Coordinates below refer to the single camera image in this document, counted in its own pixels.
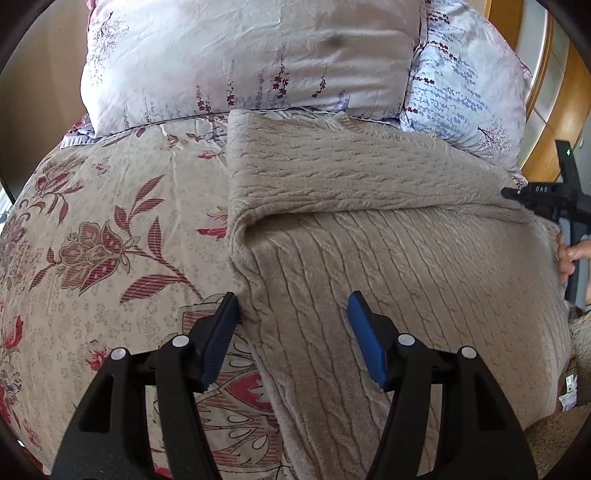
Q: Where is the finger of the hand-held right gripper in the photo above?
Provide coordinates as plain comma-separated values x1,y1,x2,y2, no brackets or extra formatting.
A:
502,184,552,217

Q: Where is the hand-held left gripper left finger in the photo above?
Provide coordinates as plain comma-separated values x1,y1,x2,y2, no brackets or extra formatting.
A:
51,292,242,480

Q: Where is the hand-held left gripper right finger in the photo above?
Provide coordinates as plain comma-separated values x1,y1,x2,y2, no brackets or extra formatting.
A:
348,291,539,480

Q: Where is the person's right hand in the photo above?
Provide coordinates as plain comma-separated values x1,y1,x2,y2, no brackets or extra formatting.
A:
556,232,591,306

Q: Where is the wooden headboard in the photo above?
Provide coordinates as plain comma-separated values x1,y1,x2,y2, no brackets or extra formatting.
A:
482,0,591,188

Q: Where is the pale blue floral pillow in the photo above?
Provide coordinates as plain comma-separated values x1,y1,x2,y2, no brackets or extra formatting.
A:
398,0,534,174

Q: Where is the floral beige bed quilt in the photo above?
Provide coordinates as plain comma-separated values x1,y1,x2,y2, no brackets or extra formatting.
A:
0,113,296,480

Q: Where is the small white paper packet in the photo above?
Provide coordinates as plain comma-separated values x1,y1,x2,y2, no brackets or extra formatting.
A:
560,373,578,411

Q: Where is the beige plush cloth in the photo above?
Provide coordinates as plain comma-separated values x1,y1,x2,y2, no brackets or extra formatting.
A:
525,311,591,480

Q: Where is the pale pink floral pillow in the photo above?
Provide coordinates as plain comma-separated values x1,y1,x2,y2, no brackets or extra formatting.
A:
79,0,428,137

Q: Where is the beige cable-knit blanket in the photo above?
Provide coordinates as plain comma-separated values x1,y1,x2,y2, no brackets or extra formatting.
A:
227,110,573,480

